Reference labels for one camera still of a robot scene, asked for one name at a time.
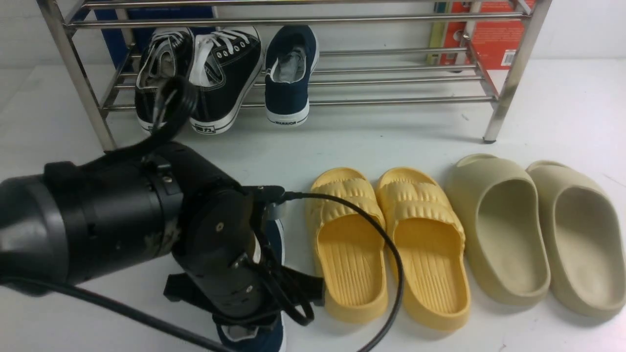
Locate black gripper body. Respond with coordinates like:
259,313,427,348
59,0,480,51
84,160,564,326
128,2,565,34
164,186,326,329

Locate navy slip-on shoe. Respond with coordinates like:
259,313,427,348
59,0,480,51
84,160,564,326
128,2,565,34
216,219,287,352
265,25,320,127

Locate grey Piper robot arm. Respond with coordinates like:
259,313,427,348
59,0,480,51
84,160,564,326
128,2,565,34
1,142,325,329

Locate steel shoe rack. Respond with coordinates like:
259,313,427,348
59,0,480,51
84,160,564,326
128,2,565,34
37,0,551,152

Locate blue box behind rack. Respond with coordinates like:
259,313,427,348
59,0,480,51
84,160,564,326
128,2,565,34
93,6,216,69

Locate left yellow foam slipper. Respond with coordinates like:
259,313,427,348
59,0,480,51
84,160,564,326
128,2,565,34
304,167,388,325

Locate yellow foam slipper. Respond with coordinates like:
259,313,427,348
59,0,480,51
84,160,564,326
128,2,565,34
376,167,471,331
304,167,388,325

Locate right black canvas sneaker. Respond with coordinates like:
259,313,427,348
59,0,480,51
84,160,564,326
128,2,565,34
188,26,263,134

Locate black canvas sneaker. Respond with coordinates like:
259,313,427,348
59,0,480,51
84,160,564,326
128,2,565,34
188,26,263,134
134,27,194,133

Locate left black canvas sneaker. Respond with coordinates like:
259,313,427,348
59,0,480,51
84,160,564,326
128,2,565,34
134,27,194,133

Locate right yellow foam slipper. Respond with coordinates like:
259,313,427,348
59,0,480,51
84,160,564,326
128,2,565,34
376,167,471,331

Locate left olive foam slide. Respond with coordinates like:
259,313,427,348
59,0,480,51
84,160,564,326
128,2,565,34
444,154,551,306

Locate olive foam slide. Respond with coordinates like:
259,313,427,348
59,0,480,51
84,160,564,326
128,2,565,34
444,154,551,306
526,160,625,320

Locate red book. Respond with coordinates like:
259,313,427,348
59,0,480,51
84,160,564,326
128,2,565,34
429,1,525,70

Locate right olive foam slide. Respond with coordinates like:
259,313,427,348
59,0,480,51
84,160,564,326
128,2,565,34
526,160,625,320

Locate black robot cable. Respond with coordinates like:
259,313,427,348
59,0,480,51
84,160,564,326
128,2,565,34
0,76,405,352

